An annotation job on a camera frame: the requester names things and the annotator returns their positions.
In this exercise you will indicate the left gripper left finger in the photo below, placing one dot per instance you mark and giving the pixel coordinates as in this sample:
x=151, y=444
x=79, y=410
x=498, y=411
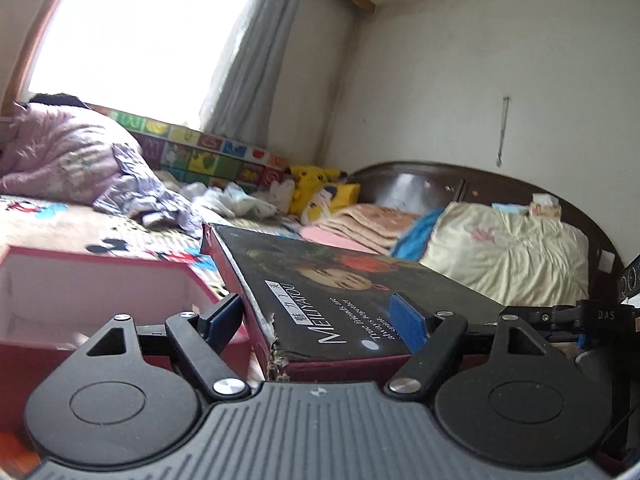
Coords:
x=218, y=325

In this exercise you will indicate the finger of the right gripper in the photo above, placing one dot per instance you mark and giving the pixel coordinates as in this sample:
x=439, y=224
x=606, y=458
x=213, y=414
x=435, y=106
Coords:
x=555, y=324

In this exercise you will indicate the grey curtain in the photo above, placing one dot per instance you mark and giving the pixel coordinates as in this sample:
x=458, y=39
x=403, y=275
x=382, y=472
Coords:
x=244, y=102

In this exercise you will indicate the pink purple quilt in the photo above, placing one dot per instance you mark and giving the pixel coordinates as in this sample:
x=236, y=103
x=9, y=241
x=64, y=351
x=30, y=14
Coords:
x=71, y=154

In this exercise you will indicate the colourful alphabet foam mat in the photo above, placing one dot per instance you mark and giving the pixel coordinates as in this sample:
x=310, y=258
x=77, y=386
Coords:
x=193, y=156

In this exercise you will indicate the cartoon mouse bed sheet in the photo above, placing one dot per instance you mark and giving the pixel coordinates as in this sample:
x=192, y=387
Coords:
x=28, y=222

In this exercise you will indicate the dark wooden headboard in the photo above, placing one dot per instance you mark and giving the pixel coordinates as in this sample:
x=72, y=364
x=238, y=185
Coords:
x=421, y=187

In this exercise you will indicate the dark box lid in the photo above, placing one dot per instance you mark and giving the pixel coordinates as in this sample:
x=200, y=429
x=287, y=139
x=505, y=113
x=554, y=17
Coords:
x=317, y=313

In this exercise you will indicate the white crumpled cloth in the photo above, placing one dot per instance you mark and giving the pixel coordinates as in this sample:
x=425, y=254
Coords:
x=229, y=202

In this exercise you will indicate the folded pink blanket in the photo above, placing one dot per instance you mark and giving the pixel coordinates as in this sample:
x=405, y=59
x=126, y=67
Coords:
x=376, y=227

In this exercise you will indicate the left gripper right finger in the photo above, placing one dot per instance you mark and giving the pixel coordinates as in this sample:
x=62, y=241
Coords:
x=413, y=324

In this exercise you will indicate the cream pillow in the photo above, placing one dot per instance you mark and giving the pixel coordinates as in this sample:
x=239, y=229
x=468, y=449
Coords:
x=515, y=260

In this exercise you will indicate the yellow pikachu plush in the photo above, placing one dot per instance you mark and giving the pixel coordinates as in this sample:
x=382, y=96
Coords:
x=319, y=192

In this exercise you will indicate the pink cardboard box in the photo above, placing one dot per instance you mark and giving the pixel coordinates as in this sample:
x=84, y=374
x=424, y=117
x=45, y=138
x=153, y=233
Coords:
x=52, y=302

